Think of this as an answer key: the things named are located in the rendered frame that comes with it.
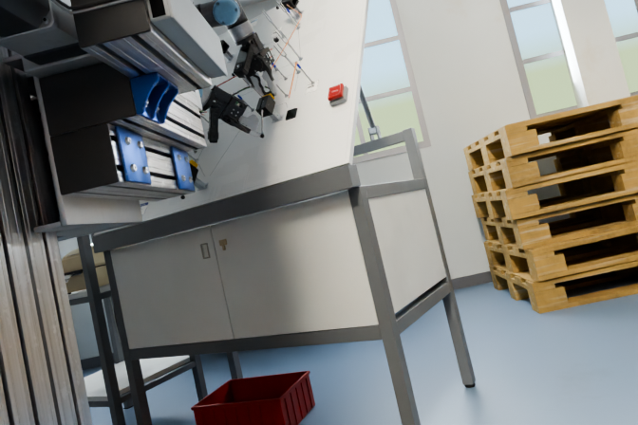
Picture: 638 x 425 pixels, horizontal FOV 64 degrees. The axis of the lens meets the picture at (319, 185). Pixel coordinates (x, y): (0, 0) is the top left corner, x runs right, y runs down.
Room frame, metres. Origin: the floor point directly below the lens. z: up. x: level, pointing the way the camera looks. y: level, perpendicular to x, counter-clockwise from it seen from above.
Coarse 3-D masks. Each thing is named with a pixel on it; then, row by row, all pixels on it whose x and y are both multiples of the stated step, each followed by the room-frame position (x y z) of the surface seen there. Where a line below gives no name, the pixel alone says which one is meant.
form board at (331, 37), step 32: (320, 0) 2.00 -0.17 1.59; (352, 0) 1.86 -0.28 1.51; (256, 32) 2.16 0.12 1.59; (288, 32) 2.00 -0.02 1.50; (320, 32) 1.87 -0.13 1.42; (352, 32) 1.75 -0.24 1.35; (288, 64) 1.88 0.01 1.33; (320, 64) 1.76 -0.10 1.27; (352, 64) 1.66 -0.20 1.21; (256, 96) 1.88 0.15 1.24; (288, 96) 1.77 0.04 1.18; (320, 96) 1.66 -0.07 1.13; (352, 96) 1.57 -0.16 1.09; (224, 128) 1.89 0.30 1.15; (288, 128) 1.67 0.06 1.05; (320, 128) 1.58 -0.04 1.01; (352, 128) 1.49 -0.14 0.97; (224, 160) 1.78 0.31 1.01; (256, 160) 1.67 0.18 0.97; (288, 160) 1.58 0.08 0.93; (320, 160) 1.50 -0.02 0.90; (352, 160) 1.45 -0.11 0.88; (224, 192) 1.68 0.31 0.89
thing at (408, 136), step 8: (368, 128) 2.03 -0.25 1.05; (376, 128) 2.01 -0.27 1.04; (408, 128) 1.94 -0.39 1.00; (392, 136) 1.98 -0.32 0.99; (400, 136) 1.96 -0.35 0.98; (408, 136) 1.95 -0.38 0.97; (416, 136) 1.97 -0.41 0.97; (360, 144) 2.05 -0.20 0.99; (368, 144) 2.03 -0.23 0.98; (376, 144) 2.02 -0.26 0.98; (384, 144) 2.00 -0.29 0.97; (392, 144) 2.00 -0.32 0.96; (408, 144) 1.95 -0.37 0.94; (416, 144) 1.95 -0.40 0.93; (360, 152) 2.06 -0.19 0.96; (368, 152) 2.07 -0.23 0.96; (408, 152) 1.95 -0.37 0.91; (416, 152) 1.94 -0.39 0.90; (416, 160) 1.94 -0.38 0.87; (416, 168) 1.95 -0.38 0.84; (416, 176) 1.95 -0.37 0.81; (424, 176) 1.96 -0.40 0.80
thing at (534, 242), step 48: (480, 144) 3.18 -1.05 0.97; (528, 144) 2.69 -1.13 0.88; (576, 144) 2.71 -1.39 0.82; (624, 144) 2.70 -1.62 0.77; (480, 192) 3.52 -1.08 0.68; (576, 192) 3.48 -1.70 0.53; (624, 192) 2.70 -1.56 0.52; (528, 240) 2.77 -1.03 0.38; (576, 240) 2.70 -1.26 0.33; (624, 240) 3.08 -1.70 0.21; (528, 288) 2.81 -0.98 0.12; (624, 288) 2.74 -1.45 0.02
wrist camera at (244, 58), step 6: (240, 48) 1.64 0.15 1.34; (246, 48) 1.62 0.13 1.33; (252, 48) 1.63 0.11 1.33; (240, 54) 1.63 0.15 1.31; (246, 54) 1.61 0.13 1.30; (252, 54) 1.62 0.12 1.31; (240, 60) 1.61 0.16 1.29; (246, 60) 1.60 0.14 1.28; (240, 66) 1.59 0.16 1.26; (246, 66) 1.59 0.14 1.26; (234, 72) 1.60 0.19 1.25; (240, 72) 1.59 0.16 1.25; (246, 72) 1.60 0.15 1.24
